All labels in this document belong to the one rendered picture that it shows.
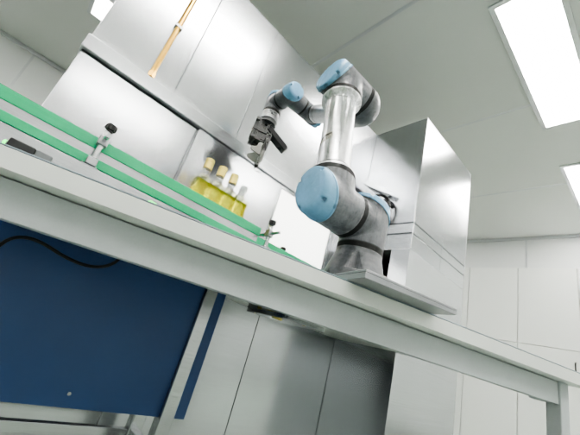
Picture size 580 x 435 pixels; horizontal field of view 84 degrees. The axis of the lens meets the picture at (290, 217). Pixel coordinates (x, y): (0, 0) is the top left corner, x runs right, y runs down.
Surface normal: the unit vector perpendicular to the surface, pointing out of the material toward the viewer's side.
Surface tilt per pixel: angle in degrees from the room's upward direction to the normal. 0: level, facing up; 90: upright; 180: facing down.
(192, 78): 90
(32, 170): 90
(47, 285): 90
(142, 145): 90
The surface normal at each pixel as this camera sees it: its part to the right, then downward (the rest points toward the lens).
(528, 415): -0.70, -0.44
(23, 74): 0.66, -0.11
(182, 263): 0.42, -0.23
